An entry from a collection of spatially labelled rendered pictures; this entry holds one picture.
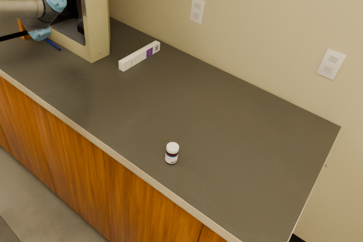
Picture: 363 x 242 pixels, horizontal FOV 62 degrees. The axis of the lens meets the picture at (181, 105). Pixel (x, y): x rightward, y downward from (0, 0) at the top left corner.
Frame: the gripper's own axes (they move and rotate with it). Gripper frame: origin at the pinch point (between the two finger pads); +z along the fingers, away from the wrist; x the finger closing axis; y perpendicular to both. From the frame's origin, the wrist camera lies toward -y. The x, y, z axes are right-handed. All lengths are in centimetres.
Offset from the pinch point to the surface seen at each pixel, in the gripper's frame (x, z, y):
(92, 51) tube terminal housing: -13.9, -9.5, -21.9
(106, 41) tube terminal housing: -13.9, -1.3, -20.1
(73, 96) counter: -26.9, -31.2, -27.7
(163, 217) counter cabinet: -80, -38, -51
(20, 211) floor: 9, -55, -122
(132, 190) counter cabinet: -64, -38, -48
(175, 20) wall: -28.3, 32.5, -14.9
